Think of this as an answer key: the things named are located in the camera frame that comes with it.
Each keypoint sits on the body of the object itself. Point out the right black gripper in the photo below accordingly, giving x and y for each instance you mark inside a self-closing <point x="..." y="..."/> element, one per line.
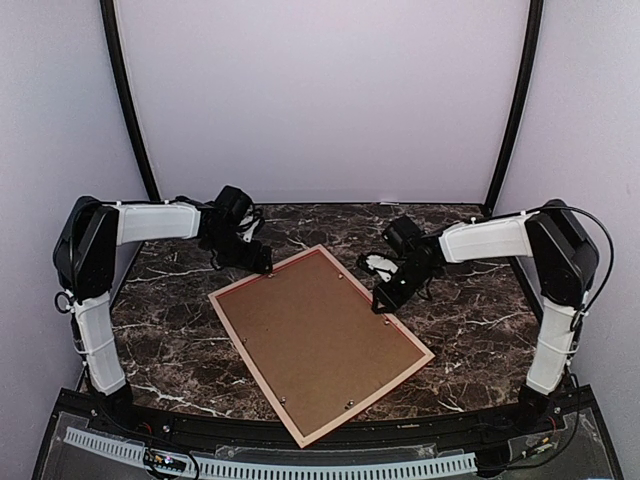
<point x="382" y="291"/>

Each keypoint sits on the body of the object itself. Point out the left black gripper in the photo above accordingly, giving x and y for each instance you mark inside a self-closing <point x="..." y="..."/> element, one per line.
<point x="248" y="263"/>

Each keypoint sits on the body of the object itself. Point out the brown cardboard backing board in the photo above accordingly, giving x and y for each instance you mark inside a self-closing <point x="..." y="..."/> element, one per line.
<point x="320" y="345"/>

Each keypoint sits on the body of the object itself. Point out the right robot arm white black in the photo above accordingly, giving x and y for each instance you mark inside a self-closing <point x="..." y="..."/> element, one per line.
<point x="565" y="256"/>

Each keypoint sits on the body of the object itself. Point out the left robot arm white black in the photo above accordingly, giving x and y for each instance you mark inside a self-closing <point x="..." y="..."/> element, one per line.
<point x="85" y="255"/>

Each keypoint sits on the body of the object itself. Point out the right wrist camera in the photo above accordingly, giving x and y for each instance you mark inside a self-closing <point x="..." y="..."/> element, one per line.
<point x="377" y="264"/>

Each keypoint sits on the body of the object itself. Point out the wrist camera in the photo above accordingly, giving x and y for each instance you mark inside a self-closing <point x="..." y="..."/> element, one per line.
<point x="250" y="226"/>
<point x="377" y="264"/>

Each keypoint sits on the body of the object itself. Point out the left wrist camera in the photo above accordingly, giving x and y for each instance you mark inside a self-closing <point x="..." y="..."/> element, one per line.
<point x="250" y="226"/>

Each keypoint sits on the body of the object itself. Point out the black front rail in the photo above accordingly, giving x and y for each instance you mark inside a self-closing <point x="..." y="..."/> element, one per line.
<point x="160" y="427"/>

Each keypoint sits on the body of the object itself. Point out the white slotted cable duct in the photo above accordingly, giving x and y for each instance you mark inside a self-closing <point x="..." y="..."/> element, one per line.
<point x="192" y="466"/>

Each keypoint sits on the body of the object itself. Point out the left black corner post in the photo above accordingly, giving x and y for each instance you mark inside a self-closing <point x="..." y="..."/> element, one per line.
<point x="124" y="93"/>

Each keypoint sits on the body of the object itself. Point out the black corner post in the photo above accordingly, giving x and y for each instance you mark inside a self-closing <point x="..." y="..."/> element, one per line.
<point x="124" y="93"/>
<point x="520" y="94"/>

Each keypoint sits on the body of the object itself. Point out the right black corner post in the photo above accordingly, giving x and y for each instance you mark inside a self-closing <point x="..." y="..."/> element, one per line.
<point x="520" y="94"/>

